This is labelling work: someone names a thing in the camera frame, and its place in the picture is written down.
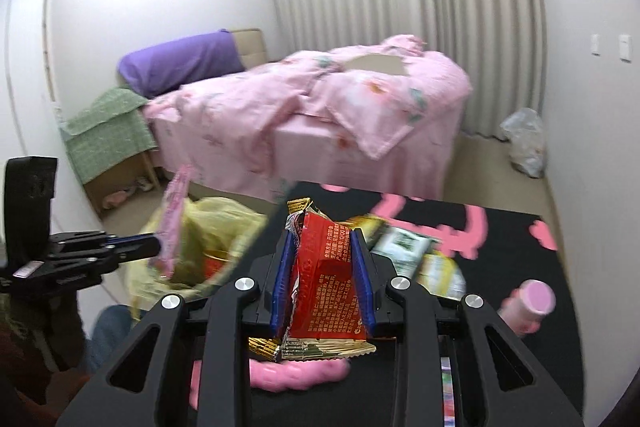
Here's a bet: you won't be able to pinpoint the slippers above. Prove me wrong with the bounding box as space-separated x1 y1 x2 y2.
101 176 154 208

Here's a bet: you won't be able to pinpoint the wooden bedside table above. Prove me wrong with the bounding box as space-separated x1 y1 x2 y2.
82 142 162 220

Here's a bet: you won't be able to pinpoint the green white packet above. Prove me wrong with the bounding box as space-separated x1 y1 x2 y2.
372 227 434 281

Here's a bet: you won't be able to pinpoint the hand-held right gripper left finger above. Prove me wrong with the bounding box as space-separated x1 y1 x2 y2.
55 229 300 427

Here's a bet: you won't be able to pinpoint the purple pillow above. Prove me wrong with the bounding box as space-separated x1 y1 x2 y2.
117 32 247 98

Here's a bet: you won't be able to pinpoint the red yellow packet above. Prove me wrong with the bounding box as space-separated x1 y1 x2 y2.
202 252 237 284

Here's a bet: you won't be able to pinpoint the colourful striped packet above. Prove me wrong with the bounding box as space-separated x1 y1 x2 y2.
440 356 459 427

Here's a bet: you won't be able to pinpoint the yellow plastic bag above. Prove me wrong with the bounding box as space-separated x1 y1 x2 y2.
125 197 272 319

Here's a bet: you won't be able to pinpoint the pink floral duvet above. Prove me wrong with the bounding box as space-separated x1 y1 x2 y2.
145 34 473 168

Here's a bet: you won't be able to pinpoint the yellow white packet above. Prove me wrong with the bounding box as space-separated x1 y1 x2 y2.
416 252 469 301

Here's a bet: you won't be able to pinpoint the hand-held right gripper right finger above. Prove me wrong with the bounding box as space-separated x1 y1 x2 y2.
350 229 586 427

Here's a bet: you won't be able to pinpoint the green cloth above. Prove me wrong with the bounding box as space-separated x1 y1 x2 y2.
60 87 162 185

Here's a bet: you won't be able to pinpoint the pink wrapper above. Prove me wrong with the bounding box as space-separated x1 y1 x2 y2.
154 164 197 282

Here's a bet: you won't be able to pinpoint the red snack packet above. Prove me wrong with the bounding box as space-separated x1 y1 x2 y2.
249 198 377 363

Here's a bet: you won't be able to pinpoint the person's left forearm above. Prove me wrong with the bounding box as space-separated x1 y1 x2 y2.
0 294 93 410

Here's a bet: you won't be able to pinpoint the gold yellow packet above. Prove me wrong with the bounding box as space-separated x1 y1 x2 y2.
345 214 387 244

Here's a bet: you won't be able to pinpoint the pink bed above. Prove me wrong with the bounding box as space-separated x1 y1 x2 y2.
145 34 473 204

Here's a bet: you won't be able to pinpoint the pink floral pillow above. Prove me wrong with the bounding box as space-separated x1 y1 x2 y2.
305 71 437 160

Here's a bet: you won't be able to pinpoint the white plastic bag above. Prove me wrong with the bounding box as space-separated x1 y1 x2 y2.
499 107 547 178

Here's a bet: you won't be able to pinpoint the black mat with pink print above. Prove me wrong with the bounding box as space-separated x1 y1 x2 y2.
190 179 586 427

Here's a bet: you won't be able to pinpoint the pink bottle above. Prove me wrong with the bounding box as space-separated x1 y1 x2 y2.
500 279 557 339

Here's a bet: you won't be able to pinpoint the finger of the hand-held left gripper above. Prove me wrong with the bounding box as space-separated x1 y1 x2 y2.
49 231 156 253
50 239 162 265

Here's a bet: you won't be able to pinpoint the brown cardboard piece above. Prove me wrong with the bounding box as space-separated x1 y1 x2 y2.
342 52 406 78

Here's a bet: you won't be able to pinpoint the beige headboard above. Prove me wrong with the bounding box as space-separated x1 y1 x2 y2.
231 27 271 70

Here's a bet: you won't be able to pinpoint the person's jeans leg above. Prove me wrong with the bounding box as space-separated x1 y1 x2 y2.
89 304 139 372

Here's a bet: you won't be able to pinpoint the pink caterpillar toy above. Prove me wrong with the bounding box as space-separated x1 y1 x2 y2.
249 353 352 394

